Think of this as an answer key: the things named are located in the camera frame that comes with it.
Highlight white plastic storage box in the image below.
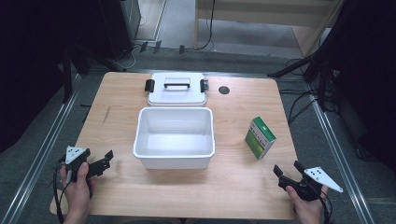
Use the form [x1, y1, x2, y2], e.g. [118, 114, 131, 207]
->
[133, 106, 217, 171]

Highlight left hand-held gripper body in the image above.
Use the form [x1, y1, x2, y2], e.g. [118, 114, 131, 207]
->
[64, 145, 94, 183]

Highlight black tripod stand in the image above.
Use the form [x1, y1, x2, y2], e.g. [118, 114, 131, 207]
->
[266, 50, 337, 112]

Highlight dark curtain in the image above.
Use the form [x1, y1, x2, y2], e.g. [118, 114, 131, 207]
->
[0, 0, 106, 155]
[314, 0, 396, 172]

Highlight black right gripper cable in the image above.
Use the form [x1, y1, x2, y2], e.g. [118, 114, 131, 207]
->
[318, 189, 334, 224]

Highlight green and white carton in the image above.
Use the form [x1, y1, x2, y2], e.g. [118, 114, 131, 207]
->
[244, 116, 277, 161]

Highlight white floor cable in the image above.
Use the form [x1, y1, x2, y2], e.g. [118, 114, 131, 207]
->
[110, 13, 148, 71]

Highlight light wooden furniture frame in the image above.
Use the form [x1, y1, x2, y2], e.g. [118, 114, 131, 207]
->
[193, 0, 347, 58]

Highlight person's left hand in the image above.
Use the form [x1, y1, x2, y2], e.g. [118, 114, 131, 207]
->
[60, 161, 96, 218]

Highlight person's right hand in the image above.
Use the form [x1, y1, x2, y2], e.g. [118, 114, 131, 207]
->
[285, 185, 330, 222]

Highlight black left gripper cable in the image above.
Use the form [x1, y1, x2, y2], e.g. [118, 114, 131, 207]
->
[51, 157, 70, 224]

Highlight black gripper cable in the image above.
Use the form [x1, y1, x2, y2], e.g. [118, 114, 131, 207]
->
[51, 157, 70, 224]
[318, 189, 334, 224]

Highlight black floor cables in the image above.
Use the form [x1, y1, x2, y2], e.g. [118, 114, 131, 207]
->
[277, 57, 342, 126]

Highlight black computer tower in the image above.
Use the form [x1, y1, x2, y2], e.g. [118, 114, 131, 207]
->
[98, 0, 142, 62]

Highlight metal floor rail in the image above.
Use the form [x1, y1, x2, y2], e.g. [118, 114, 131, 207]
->
[307, 81, 376, 224]
[0, 74, 82, 224]

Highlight white lid with black handle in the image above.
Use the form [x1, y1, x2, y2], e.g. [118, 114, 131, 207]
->
[144, 72, 210, 107]

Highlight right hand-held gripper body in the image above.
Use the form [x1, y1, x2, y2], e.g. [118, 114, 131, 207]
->
[290, 166, 345, 203]

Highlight black hanging cable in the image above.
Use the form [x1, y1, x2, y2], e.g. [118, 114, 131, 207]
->
[195, 0, 218, 51]

